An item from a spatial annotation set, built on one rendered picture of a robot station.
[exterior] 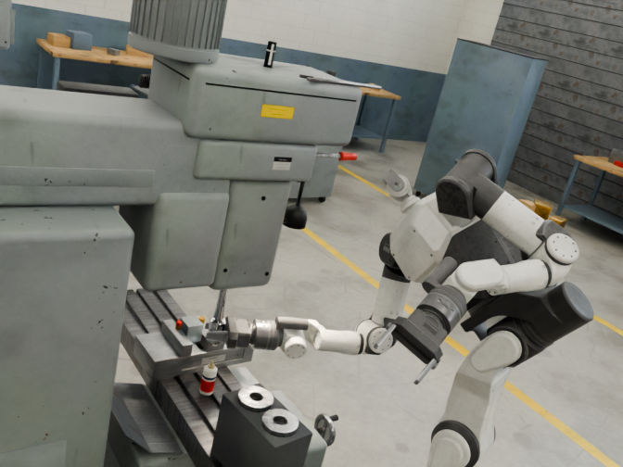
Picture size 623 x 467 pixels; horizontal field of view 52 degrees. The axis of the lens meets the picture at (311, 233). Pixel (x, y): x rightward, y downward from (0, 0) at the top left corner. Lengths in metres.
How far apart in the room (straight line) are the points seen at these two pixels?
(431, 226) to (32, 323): 0.96
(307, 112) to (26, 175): 0.65
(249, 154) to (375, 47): 8.88
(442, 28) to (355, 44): 1.76
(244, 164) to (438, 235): 0.52
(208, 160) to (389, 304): 0.78
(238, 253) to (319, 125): 0.39
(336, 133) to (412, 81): 9.38
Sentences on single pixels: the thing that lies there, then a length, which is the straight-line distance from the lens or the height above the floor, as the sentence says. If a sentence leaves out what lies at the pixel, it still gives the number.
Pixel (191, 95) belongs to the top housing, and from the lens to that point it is 1.43.
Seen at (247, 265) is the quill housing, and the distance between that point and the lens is 1.70.
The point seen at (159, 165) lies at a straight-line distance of 1.46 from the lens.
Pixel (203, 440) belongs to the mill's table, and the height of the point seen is 0.93.
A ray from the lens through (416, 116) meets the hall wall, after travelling 11.30.
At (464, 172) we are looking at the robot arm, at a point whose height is 1.76.
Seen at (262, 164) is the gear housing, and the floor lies 1.68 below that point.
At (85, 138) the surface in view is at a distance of 1.39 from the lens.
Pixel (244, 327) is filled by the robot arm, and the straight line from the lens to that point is 1.89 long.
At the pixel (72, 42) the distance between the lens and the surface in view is 7.71.
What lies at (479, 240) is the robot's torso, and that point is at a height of 1.59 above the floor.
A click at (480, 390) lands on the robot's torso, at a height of 1.21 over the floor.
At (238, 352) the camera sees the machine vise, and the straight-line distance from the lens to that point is 2.11.
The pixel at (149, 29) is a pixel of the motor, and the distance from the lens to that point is 1.45.
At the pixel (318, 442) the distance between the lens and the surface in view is 2.23.
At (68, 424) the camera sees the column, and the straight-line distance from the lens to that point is 1.59.
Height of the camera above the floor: 2.10
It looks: 21 degrees down
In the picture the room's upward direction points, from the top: 14 degrees clockwise
